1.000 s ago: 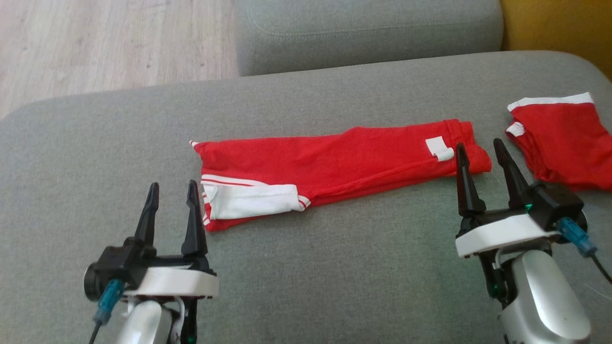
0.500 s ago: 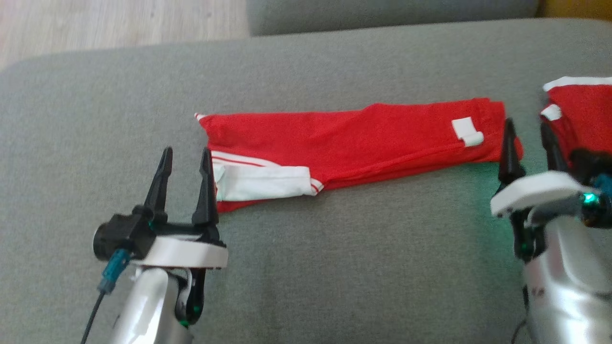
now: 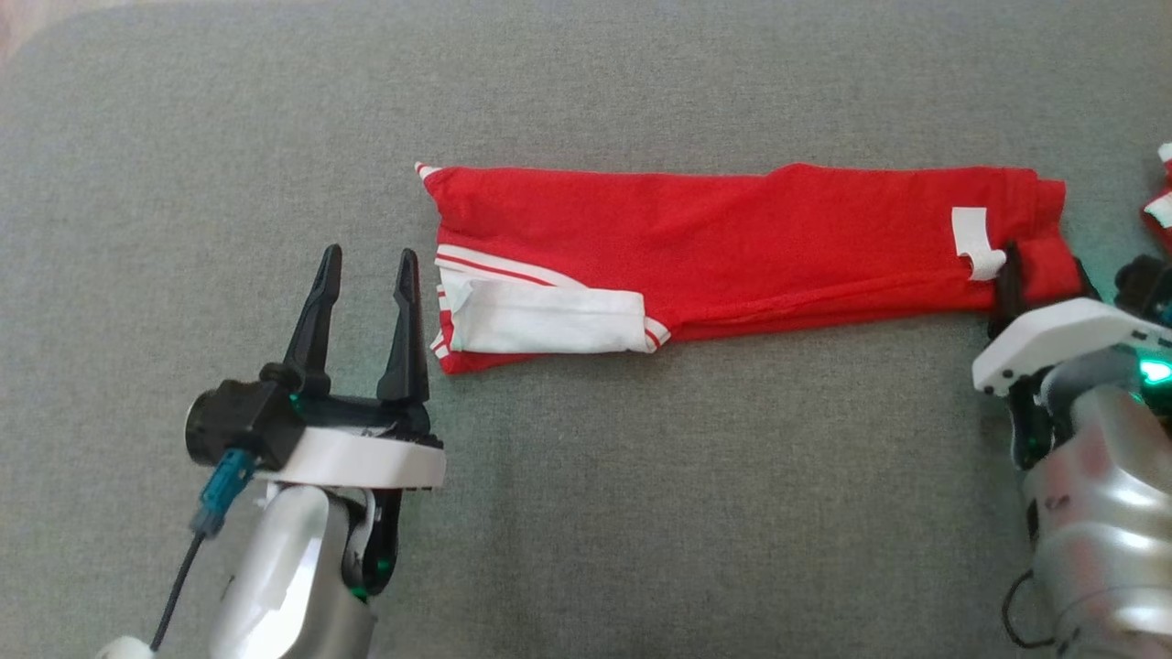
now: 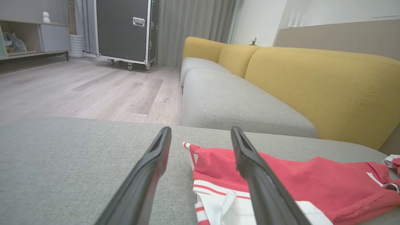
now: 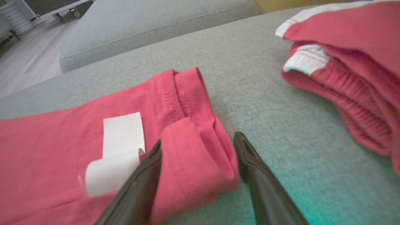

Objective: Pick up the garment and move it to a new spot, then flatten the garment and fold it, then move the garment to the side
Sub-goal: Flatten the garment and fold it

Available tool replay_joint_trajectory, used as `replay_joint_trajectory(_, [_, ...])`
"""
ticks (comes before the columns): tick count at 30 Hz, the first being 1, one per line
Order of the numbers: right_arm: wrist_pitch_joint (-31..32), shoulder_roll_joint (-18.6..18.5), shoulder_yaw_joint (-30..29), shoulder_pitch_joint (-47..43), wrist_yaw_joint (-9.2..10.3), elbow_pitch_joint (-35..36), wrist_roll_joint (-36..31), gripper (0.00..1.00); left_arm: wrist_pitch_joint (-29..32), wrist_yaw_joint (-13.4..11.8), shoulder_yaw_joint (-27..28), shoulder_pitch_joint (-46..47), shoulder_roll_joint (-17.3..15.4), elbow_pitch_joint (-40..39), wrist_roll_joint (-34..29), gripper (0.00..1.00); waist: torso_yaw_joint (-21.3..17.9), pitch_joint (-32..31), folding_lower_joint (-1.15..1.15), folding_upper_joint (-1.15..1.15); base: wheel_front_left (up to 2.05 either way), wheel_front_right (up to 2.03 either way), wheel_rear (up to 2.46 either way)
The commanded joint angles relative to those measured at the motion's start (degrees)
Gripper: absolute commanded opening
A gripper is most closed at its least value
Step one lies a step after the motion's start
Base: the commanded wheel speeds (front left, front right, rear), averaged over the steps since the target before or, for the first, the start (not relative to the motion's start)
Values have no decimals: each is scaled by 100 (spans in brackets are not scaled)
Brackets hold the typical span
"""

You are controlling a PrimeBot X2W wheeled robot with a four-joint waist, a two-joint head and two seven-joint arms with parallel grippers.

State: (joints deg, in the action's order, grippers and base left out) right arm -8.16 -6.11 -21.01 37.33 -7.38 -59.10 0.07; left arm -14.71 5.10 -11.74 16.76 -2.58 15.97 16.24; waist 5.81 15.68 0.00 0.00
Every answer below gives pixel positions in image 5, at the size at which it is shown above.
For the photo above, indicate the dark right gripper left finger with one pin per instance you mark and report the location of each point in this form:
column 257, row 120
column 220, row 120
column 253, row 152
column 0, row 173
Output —
column 137, row 193

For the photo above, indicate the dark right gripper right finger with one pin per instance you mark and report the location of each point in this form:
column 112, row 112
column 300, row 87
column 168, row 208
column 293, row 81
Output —
column 265, row 193

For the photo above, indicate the red basketball jersey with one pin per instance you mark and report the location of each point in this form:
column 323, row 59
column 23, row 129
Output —
column 50, row 150

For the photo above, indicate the red basketball shorts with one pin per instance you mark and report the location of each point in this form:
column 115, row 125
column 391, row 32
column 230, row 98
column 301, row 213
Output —
column 359, row 62

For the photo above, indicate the grey sofa seat cushion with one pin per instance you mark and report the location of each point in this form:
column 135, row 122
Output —
column 256, row 87

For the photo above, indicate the grey sofa side cushion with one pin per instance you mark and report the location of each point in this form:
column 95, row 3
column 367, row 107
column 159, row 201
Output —
column 150, row 25

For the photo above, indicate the yellow cushion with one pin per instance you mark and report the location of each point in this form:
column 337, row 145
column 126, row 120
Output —
column 281, row 4

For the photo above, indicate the white cabinet with metal feet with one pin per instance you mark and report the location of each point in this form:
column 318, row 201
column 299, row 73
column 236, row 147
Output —
column 53, row 6

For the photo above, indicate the white ribbed cylinder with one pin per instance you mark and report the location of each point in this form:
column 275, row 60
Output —
column 15, row 15

